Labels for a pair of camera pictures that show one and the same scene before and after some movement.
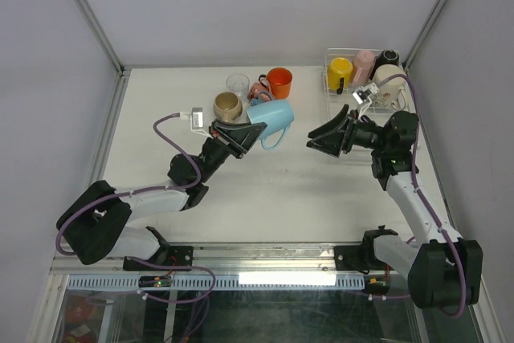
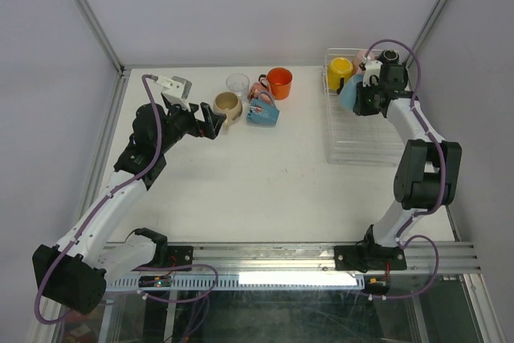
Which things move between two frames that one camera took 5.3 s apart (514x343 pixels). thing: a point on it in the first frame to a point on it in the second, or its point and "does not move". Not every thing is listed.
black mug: [388, 56] does not move
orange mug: [279, 81] does not move
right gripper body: [367, 135] to [366, 97]
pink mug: [362, 67] does not move
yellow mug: [340, 75] does not move
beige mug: [227, 107] does not move
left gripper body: [217, 136] to [180, 122]
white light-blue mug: [278, 115] to [348, 94]
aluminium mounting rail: [311, 259] does not move
